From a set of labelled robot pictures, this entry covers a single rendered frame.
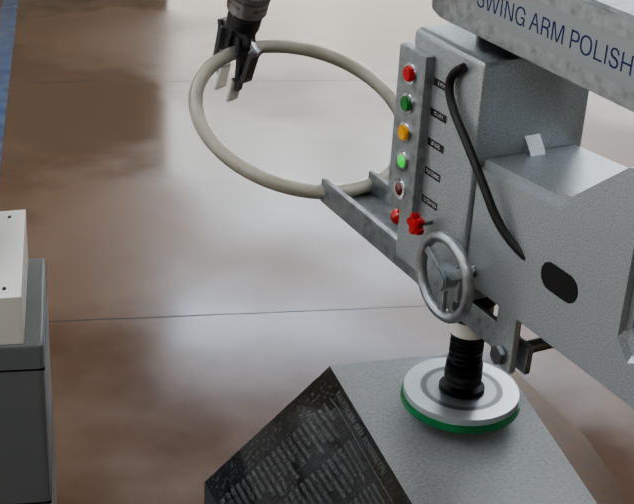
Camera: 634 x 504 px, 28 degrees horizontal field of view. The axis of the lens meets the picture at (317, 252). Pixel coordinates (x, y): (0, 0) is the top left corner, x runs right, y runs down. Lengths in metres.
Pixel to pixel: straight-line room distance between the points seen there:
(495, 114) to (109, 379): 2.28
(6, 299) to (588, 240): 1.26
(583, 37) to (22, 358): 1.40
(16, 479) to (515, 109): 1.41
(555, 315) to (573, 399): 2.20
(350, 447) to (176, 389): 1.70
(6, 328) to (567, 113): 1.22
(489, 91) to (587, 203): 0.27
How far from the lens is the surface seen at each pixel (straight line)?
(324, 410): 2.40
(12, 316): 2.60
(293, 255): 4.77
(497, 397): 2.31
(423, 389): 2.31
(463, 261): 1.94
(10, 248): 2.76
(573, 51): 1.75
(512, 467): 2.24
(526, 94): 1.98
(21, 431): 2.74
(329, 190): 2.50
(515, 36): 1.85
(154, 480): 3.56
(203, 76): 2.70
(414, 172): 2.08
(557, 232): 1.84
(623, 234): 1.73
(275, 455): 2.43
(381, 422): 2.31
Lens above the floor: 2.14
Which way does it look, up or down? 26 degrees down
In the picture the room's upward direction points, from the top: 3 degrees clockwise
